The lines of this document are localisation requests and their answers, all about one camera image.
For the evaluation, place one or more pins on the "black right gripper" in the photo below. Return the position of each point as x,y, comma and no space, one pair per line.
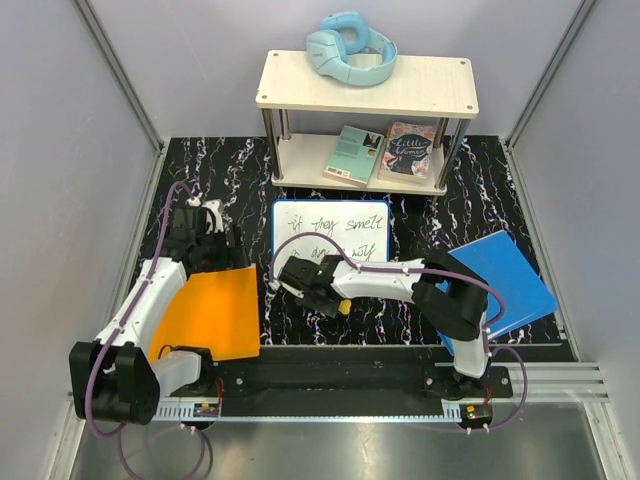
330,310

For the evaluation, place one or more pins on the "black marble-pattern mat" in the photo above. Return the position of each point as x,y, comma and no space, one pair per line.
479,220

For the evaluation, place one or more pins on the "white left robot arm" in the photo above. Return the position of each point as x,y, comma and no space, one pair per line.
113,379

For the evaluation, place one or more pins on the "blue-framed whiteboard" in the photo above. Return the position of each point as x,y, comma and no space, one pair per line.
361,228

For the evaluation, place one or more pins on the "yellow whiteboard eraser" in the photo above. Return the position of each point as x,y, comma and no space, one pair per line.
344,307

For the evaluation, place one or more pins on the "teal paperback book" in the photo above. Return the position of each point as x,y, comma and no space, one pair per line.
354,156

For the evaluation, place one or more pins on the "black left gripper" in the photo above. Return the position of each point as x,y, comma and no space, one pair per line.
231,258

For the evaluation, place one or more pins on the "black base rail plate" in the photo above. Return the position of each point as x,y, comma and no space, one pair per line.
412,369

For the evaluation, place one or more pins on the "aluminium slotted rail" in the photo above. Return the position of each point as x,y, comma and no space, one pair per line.
536,382

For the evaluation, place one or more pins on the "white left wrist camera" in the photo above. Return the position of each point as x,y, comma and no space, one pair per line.
214,210

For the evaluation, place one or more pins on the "blue folder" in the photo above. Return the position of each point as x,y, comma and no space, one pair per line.
497,259

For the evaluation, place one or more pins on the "white two-tier shelf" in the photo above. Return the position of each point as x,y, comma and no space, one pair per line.
303,114

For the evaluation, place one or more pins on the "light blue headphones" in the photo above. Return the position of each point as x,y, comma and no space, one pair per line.
345,34

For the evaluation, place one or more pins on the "orange folder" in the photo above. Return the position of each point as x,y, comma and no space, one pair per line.
218,311

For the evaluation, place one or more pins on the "Little Women book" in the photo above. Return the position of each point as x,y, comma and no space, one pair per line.
407,153

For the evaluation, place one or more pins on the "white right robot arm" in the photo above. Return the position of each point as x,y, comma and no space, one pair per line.
453,299

